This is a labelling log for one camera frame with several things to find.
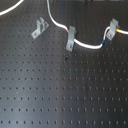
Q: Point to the right grey cable clip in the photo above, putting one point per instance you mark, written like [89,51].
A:
[114,24]

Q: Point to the grey cable clip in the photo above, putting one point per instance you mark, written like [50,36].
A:
[114,24]
[42,25]
[71,37]

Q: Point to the middle grey cable clip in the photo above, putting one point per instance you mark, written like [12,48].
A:
[71,37]

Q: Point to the left grey cable clip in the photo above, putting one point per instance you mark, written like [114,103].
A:
[42,25]

